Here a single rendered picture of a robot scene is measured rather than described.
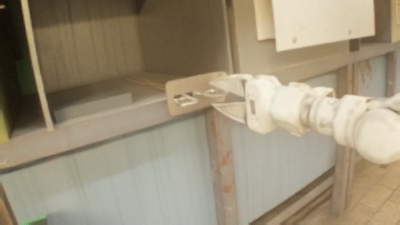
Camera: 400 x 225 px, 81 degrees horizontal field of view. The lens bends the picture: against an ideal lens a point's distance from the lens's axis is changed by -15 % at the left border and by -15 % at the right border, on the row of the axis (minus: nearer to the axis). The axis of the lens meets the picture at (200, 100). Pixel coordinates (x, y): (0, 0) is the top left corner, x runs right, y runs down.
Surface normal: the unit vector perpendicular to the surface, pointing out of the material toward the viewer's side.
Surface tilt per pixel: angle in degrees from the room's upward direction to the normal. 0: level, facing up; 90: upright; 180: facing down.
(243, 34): 90
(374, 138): 92
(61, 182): 90
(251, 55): 90
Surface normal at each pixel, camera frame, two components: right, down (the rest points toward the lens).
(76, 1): 0.54, 0.14
